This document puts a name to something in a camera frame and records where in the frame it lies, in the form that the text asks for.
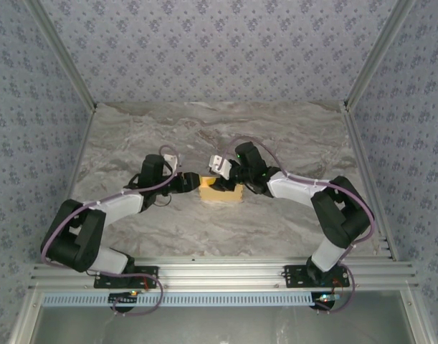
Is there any aluminium mounting rail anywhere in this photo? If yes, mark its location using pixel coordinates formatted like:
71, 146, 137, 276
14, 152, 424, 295
28, 256, 419, 291

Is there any right aluminium side rail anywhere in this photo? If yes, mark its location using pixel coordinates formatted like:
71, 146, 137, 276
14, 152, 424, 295
342, 102, 399, 261

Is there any left aluminium side rail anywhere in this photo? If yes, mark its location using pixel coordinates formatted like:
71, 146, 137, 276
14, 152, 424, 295
44, 105, 97, 261

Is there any orange paper box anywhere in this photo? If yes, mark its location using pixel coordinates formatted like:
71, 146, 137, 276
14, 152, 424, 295
198, 174, 245, 205

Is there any perforated blue cable duct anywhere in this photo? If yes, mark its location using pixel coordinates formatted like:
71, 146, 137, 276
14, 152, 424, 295
42, 290, 317, 307

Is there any right aluminium frame post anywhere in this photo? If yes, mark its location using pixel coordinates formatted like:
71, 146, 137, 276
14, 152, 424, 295
343, 0, 417, 109

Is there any aluminium frame post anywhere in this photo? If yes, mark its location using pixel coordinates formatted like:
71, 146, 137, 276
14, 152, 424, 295
24, 0, 98, 110
343, 0, 417, 109

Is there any left controller board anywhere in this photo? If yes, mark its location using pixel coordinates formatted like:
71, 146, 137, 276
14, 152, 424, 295
108, 290, 141, 311

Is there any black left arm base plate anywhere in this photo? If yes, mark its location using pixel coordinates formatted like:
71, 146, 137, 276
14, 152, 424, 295
93, 265, 159, 289

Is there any grey metal shelf panel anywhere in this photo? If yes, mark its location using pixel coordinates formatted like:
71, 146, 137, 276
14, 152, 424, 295
32, 304, 416, 344

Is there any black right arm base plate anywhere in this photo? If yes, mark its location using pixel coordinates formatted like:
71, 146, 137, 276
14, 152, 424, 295
282, 264, 350, 289

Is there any controller board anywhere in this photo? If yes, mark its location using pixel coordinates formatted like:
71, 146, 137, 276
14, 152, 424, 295
108, 290, 141, 311
313, 292, 341, 311

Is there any aluminium side rail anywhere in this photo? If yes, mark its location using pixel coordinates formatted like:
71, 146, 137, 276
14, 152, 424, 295
342, 102, 399, 261
44, 105, 97, 261

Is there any left aluminium frame post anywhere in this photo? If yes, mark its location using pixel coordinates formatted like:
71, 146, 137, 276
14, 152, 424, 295
24, 0, 98, 110

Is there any right controller board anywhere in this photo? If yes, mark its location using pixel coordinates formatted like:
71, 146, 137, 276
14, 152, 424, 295
313, 292, 341, 311

